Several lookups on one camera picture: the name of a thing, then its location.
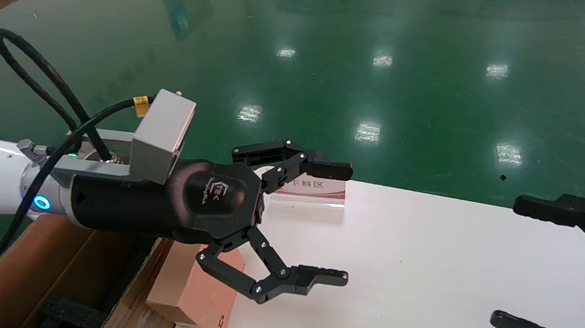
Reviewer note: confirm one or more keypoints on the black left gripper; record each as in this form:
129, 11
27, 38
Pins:
170, 202

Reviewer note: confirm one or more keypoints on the small cardboard box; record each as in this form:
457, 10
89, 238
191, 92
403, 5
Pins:
200, 294

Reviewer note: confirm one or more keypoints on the large open cardboard box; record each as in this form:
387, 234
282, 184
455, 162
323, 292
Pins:
17, 259

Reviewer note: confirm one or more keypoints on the acrylic sign with red print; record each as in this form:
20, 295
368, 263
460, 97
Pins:
316, 191

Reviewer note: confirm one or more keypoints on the black foam padding block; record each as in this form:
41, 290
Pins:
72, 315

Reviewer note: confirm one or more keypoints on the gray wrist camera box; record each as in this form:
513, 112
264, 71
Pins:
164, 127

